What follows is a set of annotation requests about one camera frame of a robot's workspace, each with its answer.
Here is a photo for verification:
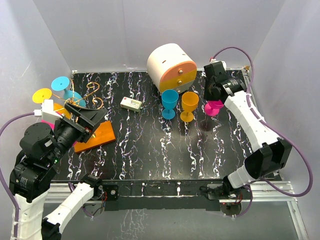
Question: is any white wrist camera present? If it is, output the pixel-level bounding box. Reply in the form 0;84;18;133
209;58;227;70
33;99;63;124

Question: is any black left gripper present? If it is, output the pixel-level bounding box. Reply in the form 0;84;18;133
46;101;108;164

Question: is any pink wine glass left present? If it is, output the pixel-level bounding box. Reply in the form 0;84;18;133
41;120;55;129

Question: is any white round drawer cabinet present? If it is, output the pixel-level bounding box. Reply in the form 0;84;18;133
146;43;197;94

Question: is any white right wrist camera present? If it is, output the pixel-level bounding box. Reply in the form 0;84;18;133
209;58;227;70

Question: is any blue wine glass back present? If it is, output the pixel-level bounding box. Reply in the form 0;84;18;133
51;76;82;102

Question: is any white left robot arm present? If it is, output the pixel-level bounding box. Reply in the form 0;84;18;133
9;100;107;240

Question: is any yellow wine glass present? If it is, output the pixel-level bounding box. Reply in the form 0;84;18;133
32;88;70;118
180;91;199;123

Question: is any orange wooden rack base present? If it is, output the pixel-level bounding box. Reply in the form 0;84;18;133
74;120;116;154

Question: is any pink wine glass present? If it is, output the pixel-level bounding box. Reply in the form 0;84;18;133
204;100;224;117
41;120;55;129

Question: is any pink wine glass front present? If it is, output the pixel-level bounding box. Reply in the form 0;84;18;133
204;100;224;117

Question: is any black front mounting rail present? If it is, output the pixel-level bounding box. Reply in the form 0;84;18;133
46;178;293;213

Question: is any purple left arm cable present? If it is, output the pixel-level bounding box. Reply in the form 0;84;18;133
0;111;36;238

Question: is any blue wine glass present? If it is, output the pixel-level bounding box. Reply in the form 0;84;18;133
51;76;82;102
161;89;179;120

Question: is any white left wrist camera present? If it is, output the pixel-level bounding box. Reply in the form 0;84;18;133
33;99;63;124

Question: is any small white cardboard box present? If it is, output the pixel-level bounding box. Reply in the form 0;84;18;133
120;97;142;112

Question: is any blue wine glass front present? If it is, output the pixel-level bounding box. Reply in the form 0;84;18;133
161;89;179;120

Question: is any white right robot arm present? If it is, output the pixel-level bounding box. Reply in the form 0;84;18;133
203;59;292;199

